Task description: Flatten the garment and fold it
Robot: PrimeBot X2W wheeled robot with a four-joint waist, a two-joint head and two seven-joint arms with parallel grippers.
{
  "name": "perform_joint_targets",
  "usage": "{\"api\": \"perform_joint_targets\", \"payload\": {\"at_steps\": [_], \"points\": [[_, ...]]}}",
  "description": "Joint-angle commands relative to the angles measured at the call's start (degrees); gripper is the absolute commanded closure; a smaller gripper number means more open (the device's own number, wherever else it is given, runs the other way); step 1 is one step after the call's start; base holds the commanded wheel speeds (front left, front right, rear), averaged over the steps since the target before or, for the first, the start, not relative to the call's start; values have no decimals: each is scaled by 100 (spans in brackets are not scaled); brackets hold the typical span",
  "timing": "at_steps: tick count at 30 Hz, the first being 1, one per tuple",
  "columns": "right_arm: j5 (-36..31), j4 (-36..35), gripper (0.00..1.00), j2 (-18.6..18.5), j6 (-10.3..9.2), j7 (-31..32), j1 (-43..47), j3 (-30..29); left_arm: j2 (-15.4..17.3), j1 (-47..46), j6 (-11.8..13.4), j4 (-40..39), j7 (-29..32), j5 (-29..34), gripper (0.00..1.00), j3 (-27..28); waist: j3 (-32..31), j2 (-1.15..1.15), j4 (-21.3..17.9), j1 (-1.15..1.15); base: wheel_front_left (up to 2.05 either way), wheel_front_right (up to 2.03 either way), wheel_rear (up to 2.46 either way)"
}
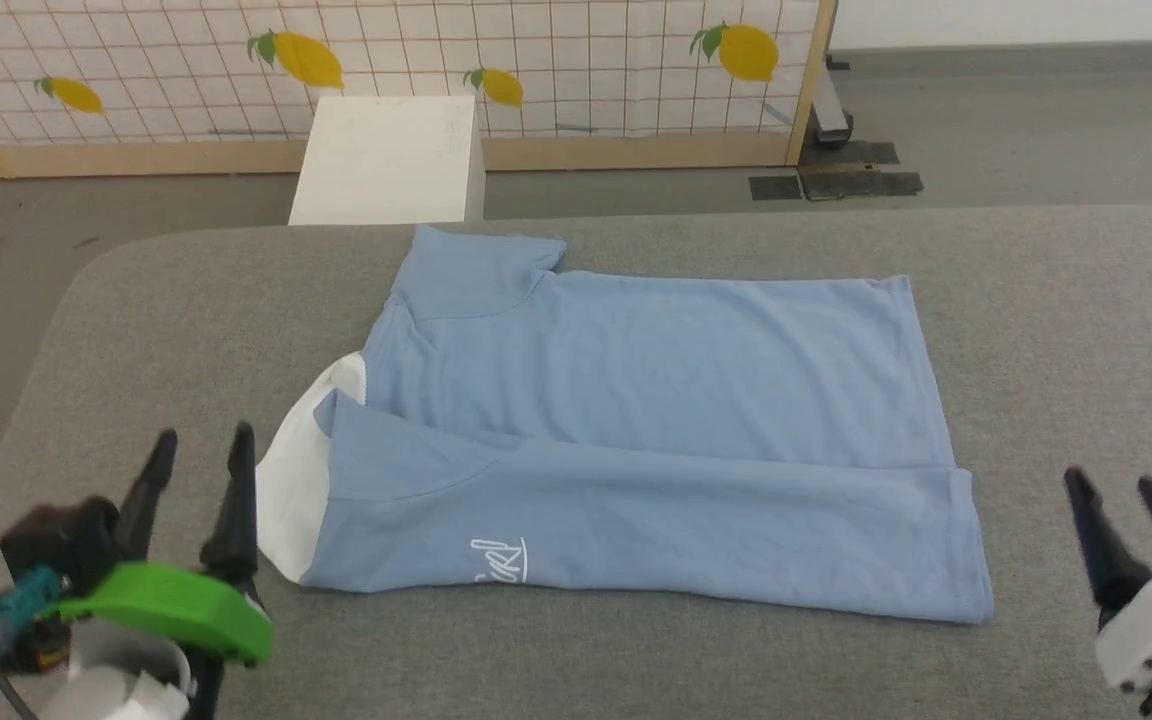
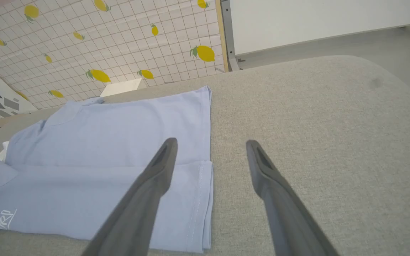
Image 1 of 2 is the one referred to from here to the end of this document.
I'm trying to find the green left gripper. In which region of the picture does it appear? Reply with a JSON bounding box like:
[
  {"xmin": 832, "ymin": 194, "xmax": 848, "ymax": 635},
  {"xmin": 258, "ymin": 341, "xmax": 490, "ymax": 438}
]
[{"xmin": 40, "ymin": 421, "xmax": 276, "ymax": 667}]

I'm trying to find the light blue and white T-shirt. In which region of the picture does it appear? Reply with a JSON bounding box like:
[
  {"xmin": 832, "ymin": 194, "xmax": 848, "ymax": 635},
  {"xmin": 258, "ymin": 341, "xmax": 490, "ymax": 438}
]
[{"xmin": 254, "ymin": 224, "xmax": 997, "ymax": 627}]

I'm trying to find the white box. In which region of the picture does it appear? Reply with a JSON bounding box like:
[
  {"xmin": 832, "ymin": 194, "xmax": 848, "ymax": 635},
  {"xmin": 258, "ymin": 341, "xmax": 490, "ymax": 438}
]
[{"xmin": 288, "ymin": 95, "xmax": 487, "ymax": 227}]

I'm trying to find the grey metal panel stand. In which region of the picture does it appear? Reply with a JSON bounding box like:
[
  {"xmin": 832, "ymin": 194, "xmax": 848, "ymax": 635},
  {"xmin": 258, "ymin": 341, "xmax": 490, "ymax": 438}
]
[{"xmin": 747, "ymin": 55, "xmax": 926, "ymax": 202}]

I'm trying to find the lemon print grid panel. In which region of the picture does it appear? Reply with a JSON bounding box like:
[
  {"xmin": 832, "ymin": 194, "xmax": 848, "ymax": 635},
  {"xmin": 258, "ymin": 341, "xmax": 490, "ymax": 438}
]
[{"xmin": 0, "ymin": 0, "xmax": 838, "ymax": 182}]

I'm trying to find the thin black cable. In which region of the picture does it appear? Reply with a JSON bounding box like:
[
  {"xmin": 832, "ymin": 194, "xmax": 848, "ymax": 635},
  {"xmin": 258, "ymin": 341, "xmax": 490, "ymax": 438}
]
[{"xmin": 0, "ymin": 640, "xmax": 41, "ymax": 720}]

